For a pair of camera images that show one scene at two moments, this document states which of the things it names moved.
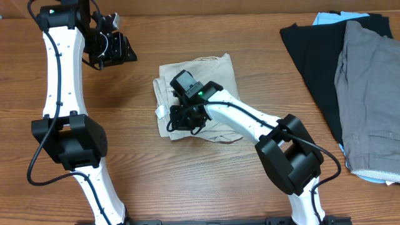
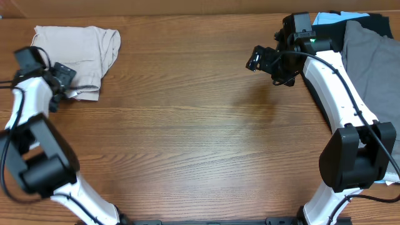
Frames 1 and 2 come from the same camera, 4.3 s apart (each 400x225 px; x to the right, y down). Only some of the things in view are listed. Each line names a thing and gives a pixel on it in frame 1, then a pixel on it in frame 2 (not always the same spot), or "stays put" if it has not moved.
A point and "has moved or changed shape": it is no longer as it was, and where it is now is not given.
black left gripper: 120,54 to 64,74
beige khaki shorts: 219,70 has moved or changed shape
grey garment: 367,84 stays put
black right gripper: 180,118 to 258,59
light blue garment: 325,18 stays put
